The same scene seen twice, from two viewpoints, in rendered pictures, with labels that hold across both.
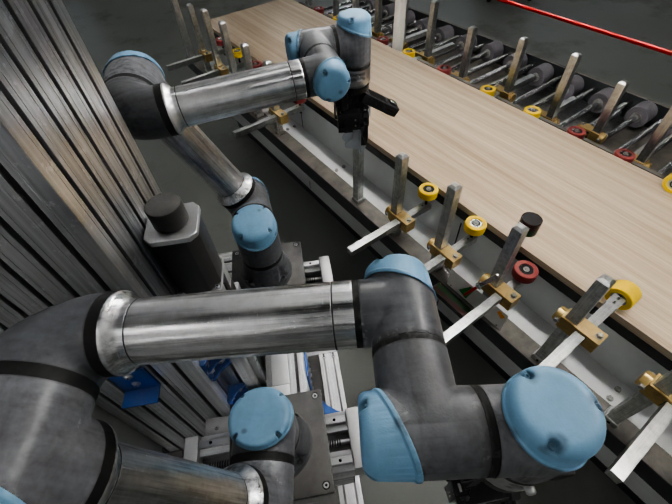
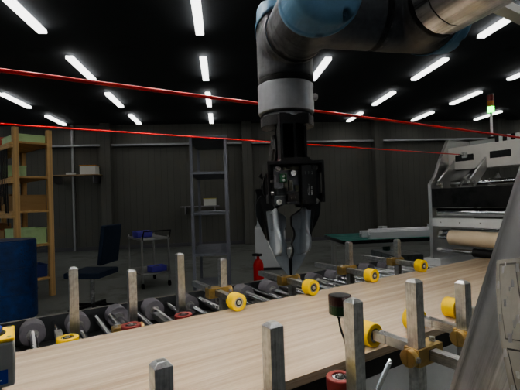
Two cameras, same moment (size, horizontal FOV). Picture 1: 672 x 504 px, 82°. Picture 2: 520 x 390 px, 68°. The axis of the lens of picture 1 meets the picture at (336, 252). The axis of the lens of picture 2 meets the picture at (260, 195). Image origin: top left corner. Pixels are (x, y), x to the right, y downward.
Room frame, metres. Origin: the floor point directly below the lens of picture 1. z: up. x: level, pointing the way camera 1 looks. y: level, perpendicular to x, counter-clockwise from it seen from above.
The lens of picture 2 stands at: (0.96, 0.44, 1.41)
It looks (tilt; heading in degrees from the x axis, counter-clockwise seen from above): 1 degrees up; 271
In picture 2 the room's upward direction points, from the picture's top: 2 degrees counter-clockwise
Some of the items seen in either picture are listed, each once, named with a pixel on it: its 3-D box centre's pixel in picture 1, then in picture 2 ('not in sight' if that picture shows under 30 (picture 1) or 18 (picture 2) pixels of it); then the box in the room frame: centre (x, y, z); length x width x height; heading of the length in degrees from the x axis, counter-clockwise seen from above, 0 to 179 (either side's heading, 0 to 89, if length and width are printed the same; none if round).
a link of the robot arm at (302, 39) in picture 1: (313, 51); (325, 11); (0.88, 0.02, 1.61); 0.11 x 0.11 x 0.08; 13
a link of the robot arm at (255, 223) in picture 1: (256, 234); not in sight; (0.73, 0.21, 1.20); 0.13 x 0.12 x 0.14; 13
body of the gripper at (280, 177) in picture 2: (352, 105); (289, 162); (0.92, -0.07, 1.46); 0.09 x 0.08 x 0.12; 96
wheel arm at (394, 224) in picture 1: (390, 227); not in sight; (1.09, -0.24, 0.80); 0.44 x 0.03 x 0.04; 123
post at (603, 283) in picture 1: (567, 325); (417, 361); (0.53, -0.68, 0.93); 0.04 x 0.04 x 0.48; 33
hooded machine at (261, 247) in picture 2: not in sight; (269, 237); (0.86, -7.55, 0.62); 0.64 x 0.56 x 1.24; 4
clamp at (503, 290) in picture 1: (498, 289); not in sight; (0.72, -0.56, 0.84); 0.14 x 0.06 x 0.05; 33
